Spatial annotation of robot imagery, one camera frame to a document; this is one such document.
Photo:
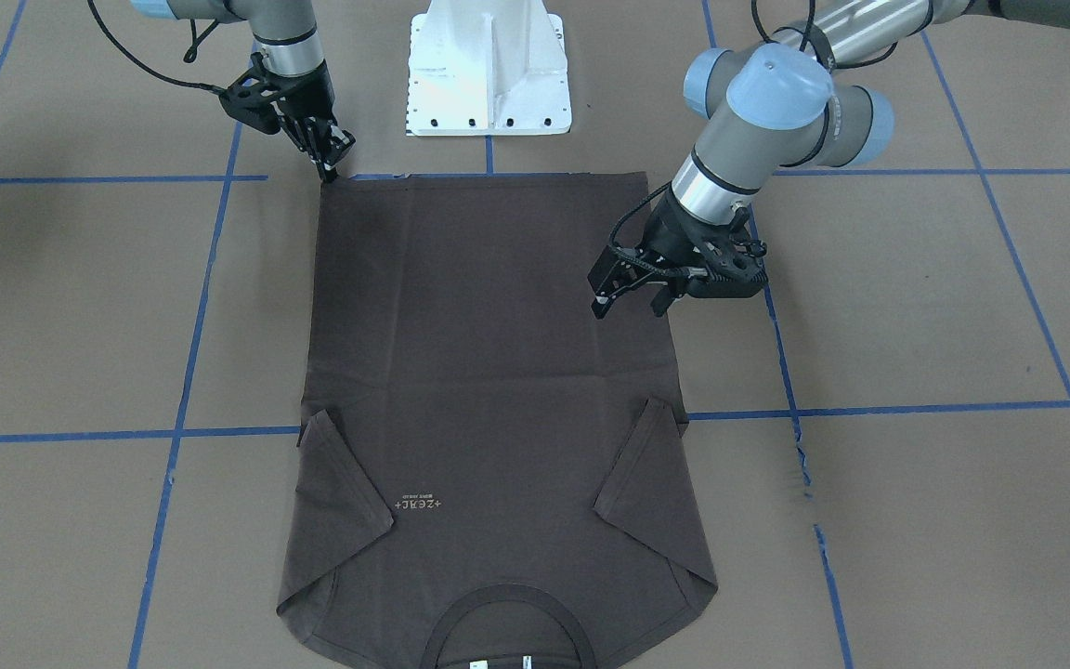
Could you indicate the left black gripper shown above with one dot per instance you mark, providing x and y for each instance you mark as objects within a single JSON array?
[{"x": 672, "y": 233}]

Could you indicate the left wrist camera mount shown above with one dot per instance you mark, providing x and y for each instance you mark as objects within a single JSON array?
[{"x": 733, "y": 270}]

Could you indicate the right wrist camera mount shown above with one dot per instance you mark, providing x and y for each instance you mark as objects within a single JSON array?
[{"x": 252, "y": 99}]

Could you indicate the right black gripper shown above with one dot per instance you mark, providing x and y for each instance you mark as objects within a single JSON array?
[{"x": 309, "y": 100}]

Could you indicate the dark brown t-shirt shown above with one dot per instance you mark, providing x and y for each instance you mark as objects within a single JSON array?
[{"x": 490, "y": 477}]

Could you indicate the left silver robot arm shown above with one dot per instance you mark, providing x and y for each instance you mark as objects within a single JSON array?
[{"x": 773, "y": 106}]

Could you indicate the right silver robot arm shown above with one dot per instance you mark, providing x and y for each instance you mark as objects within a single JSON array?
[{"x": 286, "y": 31}]

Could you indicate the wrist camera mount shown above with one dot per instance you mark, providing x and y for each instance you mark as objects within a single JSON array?
[
  {"x": 733, "y": 270},
  {"x": 252, "y": 99}
]

